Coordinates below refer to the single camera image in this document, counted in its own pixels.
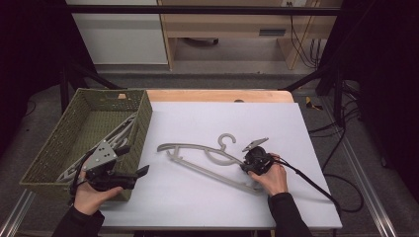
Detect black hanging desk cables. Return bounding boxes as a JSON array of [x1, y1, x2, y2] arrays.
[[288, 2, 320, 69]]

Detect yellow and black small item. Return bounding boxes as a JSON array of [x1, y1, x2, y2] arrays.
[[304, 96, 324, 112]]

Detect black metal stand legs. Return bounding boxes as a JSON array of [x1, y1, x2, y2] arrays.
[[59, 60, 124, 114], [279, 63, 345, 127]]

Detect white table cover sheet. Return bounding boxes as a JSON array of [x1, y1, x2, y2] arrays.
[[98, 101, 344, 231]]

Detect person's left hand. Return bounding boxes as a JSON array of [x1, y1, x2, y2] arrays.
[[73, 170, 126, 217]]

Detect light wooden desk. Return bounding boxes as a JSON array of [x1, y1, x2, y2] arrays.
[[157, 0, 344, 71]]

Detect black curtain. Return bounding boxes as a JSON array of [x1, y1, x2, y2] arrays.
[[0, 0, 97, 156], [324, 0, 419, 186]]

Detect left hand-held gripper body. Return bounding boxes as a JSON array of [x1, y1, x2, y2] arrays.
[[73, 139, 139, 193]]

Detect black horizontal frame bar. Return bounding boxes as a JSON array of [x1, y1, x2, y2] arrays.
[[64, 4, 342, 17]]

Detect aluminium frame rail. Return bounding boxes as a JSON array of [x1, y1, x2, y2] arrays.
[[320, 97, 398, 237], [0, 190, 37, 237]]

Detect green woven basket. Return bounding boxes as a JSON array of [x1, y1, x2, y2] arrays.
[[19, 87, 154, 202]]

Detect beige plastic clothes hanger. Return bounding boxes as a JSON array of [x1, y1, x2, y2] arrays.
[[65, 122, 133, 181], [56, 112, 138, 184], [156, 132, 265, 196]]

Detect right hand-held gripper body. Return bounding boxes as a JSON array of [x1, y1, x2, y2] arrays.
[[241, 136, 277, 176]]

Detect white cabinet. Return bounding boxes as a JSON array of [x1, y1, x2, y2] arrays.
[[64, 0, 169, 66]]

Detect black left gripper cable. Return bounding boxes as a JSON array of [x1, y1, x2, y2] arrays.
[[68, 150, 97, 200]]

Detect person's right hand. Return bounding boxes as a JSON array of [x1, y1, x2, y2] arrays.
[[247, 152, 290, 198]]

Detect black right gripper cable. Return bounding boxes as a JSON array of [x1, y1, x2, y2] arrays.
[[272, 157, 366, 214]]

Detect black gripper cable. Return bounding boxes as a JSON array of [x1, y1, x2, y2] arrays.
[[272, 157, 366, 214], [68, 150, 97, 200]]

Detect black floor cables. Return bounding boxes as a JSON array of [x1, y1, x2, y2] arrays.
[[308, 80, 364, 172]]

